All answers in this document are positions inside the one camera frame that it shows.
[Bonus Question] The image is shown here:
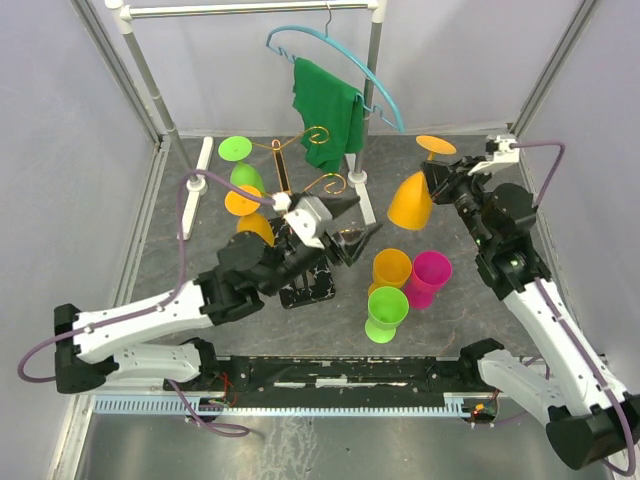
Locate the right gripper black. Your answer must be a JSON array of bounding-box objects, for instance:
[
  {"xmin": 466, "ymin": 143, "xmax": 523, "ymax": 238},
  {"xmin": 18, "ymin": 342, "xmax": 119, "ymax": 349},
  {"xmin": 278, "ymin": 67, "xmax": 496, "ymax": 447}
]
[{"xmin": 419, "ymin": 155, "xmax": 493, "ymax": 250}]

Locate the orange wine glass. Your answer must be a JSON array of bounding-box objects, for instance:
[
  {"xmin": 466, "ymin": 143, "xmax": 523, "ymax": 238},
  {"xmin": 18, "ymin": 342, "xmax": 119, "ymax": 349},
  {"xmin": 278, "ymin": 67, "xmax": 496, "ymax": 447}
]
[
  {"xmin": 224, "ymin": 190, "xmax": 275, "ymax": 246},
  {"xmin": 368, "ymin": 248, "xmax": 412, "ymax": 295},
  {"xmin": 387, "ymin": 135, "xmax": 457, "ymax": 231}
]

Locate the gold wine glass rack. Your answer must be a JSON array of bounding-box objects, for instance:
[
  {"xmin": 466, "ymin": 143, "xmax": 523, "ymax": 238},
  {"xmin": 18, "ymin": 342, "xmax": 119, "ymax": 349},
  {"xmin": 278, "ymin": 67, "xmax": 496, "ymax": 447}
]
[{"xmin": 252, "ymin": 126, "xmax": 347, "ymax": 309}]

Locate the lime green wine glass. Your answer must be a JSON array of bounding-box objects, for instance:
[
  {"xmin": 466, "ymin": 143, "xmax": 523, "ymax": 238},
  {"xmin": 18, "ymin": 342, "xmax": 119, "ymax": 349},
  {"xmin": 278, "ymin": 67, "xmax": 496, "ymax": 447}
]
[{"xmin": 218, "ymin": 136, "xmax": 265, "ymax": 193}]

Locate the silver white clothes rail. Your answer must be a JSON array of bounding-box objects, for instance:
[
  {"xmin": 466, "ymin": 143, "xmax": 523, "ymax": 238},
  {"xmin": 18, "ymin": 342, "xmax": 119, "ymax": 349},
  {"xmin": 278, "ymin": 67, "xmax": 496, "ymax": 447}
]
[{"xmin": 104, "ymin": 1, "xmax": 387, "ymax": 240}]

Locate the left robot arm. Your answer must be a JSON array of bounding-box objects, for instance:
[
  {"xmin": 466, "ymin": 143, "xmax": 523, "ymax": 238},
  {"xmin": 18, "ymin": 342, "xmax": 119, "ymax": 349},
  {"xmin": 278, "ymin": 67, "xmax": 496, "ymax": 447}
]
[{"xmin": 54, "ymin": 193, "xmax": 373, "ymax": 394}]

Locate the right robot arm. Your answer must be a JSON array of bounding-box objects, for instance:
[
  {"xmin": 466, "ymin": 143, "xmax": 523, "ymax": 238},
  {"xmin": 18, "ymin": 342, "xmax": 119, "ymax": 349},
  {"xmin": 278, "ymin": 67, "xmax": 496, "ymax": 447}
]
[{"xmin": 418, "ymin": 157, "xmax": 639, "ymax": 477}]

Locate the pink wine glass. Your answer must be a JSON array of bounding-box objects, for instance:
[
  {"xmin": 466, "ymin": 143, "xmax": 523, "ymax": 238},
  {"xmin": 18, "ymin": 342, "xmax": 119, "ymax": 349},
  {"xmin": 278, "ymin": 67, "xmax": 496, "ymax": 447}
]
[{"xmin": 404, "ymin": 251, "xmax": 453, "ymax": 310}]

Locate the green cloth on hanger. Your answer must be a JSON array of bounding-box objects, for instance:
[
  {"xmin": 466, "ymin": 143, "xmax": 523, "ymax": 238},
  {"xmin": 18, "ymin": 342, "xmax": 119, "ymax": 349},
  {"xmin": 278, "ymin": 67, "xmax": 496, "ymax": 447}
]
[{"xmin": 293, "ymin": 57, "xmax": 364, "ymax": 173}]

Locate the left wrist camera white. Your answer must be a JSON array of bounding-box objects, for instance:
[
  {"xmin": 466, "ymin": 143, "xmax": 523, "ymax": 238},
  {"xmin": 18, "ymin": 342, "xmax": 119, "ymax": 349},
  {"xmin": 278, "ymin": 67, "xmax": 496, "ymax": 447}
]
[{"xmin": 272, "ymin": 192, "xmax": 333, "ymax": 249}]

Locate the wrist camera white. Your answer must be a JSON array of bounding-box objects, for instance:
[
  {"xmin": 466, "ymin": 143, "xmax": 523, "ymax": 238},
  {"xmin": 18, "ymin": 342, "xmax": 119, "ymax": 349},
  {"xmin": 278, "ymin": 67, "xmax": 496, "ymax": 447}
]
[
  {"xmin": 272, "ymin": 192, "xmax": 333, "ymax": 249},
  {"xmin": 469, "ymin": 134, "xmax": 519, "ymax": 176}
]

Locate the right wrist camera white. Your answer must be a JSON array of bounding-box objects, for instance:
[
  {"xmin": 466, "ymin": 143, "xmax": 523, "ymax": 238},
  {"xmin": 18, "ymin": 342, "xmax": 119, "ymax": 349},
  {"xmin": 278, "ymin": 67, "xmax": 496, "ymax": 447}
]
[{"xmin": 469, "ymin": 134, "xmax": 519, "ymax": 176}]

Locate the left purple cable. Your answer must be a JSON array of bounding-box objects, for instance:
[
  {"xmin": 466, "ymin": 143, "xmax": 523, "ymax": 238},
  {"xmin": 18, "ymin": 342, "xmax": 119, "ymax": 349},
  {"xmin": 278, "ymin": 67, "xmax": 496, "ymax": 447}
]
[{"xmin": 17, "ymin": 169, "xmax": 281, "ymax": 439}]

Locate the teal wire clothes hanger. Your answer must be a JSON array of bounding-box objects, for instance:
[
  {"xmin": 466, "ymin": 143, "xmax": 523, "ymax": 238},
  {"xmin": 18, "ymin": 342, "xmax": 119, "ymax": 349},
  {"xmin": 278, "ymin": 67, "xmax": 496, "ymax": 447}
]
[{"xmin": 265, "ymin": 2, "xmax": 406, "ymax": 134}]

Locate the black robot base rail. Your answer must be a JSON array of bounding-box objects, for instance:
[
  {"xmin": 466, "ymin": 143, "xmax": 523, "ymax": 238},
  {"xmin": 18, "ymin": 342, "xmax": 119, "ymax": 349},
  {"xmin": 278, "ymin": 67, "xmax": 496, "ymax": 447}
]
[{"xmin": 179, "ymin": 356, "xmax": 494, "ymax": 409}]

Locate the light blue cable duct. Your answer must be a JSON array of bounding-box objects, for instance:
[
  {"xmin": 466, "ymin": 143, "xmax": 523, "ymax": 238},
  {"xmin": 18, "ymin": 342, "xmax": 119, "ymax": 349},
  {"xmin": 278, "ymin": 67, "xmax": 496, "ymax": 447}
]
[{"xmin": 93, "ymin": 395, "xmax": 471, "ymax": 419}]

